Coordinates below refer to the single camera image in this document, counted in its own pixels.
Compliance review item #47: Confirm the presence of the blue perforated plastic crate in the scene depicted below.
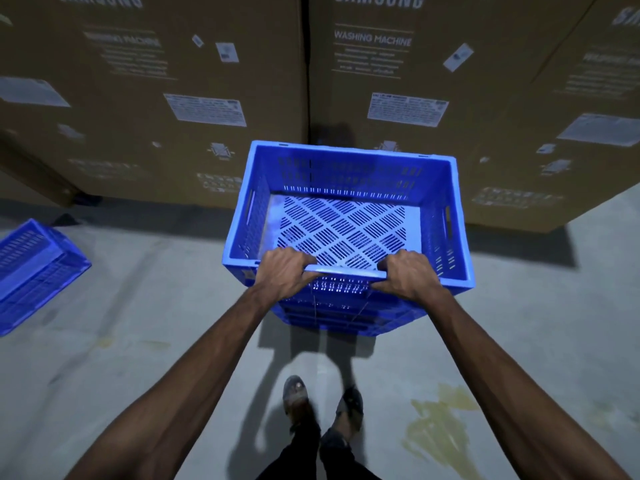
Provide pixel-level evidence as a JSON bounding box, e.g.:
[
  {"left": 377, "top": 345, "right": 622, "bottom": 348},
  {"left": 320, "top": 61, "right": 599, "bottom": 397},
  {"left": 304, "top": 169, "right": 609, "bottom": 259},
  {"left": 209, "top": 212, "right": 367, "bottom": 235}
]
[
  {"left": 0, "top": 218, "right": 93, "bottom": 338},
  {"left": 222, "top": 140, "right": 475, "bottom": 297},
  {"left": 271, "top": 277, "right": 432, "bottom": 337}
]

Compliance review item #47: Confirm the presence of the person's right trouser leg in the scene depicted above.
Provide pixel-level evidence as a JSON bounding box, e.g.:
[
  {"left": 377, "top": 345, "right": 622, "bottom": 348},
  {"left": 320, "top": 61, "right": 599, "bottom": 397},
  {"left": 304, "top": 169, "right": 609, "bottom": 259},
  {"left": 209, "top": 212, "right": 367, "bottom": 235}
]
[{"left": 319, "top": 427, "right": 382, "bottom": 480}]

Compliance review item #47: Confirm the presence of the person's right hand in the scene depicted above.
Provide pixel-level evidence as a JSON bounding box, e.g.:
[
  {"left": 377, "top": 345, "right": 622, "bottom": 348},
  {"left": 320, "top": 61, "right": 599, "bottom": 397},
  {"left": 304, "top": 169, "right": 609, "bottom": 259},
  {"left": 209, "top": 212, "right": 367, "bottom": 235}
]
[{"left": 370, "top": 249, "right": 447, "bottom": 310}]

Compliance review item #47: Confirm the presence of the person's right forearm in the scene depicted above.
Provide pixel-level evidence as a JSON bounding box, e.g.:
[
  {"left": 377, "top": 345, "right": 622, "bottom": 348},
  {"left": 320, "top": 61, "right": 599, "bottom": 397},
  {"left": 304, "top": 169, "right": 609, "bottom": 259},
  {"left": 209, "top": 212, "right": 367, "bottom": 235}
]
[{"left": 425, "top": 290, "right": 634, "bottom": 480}]

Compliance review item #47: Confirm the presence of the person's left hand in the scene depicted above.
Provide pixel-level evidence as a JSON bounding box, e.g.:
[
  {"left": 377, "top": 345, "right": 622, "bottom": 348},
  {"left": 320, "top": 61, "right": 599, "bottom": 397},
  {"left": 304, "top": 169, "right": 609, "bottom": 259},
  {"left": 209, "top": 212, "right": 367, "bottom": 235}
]
[{"left": 251, "top": 247, "right": 321, "bottom": 309}]

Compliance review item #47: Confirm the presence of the person's left trouser leg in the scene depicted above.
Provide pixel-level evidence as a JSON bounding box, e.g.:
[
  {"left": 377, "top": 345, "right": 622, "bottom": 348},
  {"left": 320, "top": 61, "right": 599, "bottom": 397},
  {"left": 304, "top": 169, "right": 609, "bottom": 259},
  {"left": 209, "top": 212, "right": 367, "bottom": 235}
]
[{"left": 256, "top": 420, "right": 322, "bottom": 480}]

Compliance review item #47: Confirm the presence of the person's trouser leg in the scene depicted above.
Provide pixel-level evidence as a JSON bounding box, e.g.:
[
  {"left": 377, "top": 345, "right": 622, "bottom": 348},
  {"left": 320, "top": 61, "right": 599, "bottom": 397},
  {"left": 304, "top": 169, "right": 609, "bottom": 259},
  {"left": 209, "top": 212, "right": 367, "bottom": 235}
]
[
  {"left": 319, "top": 427, "right": 382, "bottom": 480},
  {"left": 256, "top": 420, "right": 322, "bottom": 480}
]

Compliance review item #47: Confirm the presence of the person's left forearm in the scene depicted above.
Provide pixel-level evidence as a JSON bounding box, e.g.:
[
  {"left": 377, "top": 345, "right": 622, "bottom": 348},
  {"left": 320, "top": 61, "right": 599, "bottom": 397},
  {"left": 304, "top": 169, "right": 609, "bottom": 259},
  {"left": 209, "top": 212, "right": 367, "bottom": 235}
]
[{"left": 64, "top": 289, "right": 282, "bottom": 480}]

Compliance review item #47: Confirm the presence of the person's shoe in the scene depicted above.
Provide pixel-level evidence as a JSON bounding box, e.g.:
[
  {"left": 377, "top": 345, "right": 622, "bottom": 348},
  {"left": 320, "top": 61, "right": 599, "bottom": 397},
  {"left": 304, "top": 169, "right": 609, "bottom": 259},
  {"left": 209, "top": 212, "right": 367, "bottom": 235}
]
[
  {"left": 335, "top": 387, "right": 365, "bottom": 431},
  {"left": 282, "top": 375, "right": 309, "bottom": 431}
]

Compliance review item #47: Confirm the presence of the large brown cardboard box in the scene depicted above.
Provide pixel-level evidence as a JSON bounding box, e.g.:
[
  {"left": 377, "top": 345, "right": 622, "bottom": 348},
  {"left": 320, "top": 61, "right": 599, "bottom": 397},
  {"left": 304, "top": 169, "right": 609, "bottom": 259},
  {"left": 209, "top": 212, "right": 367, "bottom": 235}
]
[
  {"left": 0, "top": 0, "right": 309, "bottom": 209},
  {"left": 306, "top": 0, "right": 601, "bottom": 226},
  {"left": 464, "top": 0, "right": 640, "bottom": 235}
]

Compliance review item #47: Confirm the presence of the person's left shoe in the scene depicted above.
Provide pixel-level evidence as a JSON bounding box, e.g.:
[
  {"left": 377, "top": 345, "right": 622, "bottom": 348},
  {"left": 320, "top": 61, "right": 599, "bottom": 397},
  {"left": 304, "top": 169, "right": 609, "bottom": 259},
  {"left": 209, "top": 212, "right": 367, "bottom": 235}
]
[{"left": 282, "top": 375, "right": 309, "bottom": 431}]

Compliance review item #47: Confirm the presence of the person's right shoe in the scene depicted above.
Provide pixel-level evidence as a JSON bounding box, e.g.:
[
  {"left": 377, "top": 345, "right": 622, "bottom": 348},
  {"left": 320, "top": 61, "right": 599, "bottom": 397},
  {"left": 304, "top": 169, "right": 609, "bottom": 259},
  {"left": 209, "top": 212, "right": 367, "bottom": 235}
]
[{"left": 335, "top": 387, "right": 365, "bottom": 431}]

